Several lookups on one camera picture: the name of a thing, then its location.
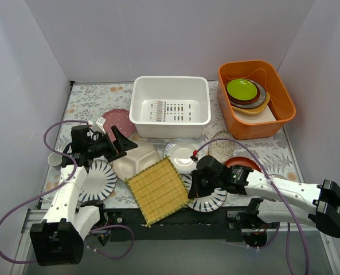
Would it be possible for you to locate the blue striped white plate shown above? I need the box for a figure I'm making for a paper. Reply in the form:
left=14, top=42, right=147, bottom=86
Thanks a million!
left=187, top=188, right=227, bottom=213

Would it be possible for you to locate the pale blue rimmed plate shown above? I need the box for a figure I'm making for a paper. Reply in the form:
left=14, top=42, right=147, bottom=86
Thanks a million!
left=163, top=139, right=201, bottom=174

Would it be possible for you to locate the orange plastic bin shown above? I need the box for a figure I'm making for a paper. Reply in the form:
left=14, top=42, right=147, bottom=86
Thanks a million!
left=217, top=60, right=296, bottom=140

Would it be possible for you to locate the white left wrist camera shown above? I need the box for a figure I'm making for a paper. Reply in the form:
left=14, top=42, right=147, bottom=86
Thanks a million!
left=88, top=117, right=106, bottom=135

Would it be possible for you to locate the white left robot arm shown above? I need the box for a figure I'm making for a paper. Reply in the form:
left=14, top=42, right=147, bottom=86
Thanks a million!
left=30, top=125, right=137, bottom=266

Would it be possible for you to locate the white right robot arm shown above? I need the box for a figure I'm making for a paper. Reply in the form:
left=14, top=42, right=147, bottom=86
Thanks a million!
left=188, top=156, right=340, bottom=238

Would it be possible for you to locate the white plastic bin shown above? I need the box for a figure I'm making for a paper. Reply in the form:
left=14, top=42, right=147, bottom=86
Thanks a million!
left=129, top=76, right=211, bottom=139

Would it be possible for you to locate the yellow bamboo mat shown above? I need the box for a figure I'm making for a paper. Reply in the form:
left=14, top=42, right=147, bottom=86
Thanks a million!
left=125, top=156, right=190, bottom=228

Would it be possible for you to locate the woven yellow basket tray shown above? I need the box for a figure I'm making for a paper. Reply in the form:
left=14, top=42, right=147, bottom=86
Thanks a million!
left=232, top=93, right=271, bottom=115

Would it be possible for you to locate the speckled beige plate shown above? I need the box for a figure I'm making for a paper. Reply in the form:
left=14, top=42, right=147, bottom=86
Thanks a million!
left=208, top=131, right=235, bottom=163

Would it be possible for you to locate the cream divided plate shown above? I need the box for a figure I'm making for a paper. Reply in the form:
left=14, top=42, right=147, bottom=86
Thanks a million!
left=112, top=140, right=161, bottom=181

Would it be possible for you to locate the white small cup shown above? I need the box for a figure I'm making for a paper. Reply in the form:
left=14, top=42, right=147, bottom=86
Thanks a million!
left=48, top=152, right=62, bottom=167

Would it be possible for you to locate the red brown plate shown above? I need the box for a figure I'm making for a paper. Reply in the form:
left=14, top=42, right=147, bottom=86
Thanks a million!
left=225, top=156, right=261, bottom=172

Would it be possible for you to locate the floral table mat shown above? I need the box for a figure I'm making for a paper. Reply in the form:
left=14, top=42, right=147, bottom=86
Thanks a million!
left=40, top=80, right=302, bottom=209

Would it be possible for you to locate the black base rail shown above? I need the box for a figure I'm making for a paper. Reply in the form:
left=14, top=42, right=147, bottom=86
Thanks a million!
left=106, top=206, right=246, bottom=242

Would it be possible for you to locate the pink polka dot plate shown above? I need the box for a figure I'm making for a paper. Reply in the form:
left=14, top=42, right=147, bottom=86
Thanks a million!
left=102, top=109, right=136, bottom=141

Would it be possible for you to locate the brown plate under green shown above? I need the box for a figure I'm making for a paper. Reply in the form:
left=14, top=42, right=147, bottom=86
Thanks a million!
left=228, top=81, right=261, bottom=105

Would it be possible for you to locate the grey round plate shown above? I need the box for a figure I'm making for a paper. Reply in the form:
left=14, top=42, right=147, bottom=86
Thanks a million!
left=230, top=81, right=266, bottom=109

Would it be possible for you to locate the white board in bin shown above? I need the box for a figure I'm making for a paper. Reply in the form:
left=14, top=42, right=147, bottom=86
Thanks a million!
left=234, top=106, right=276, bottom=124

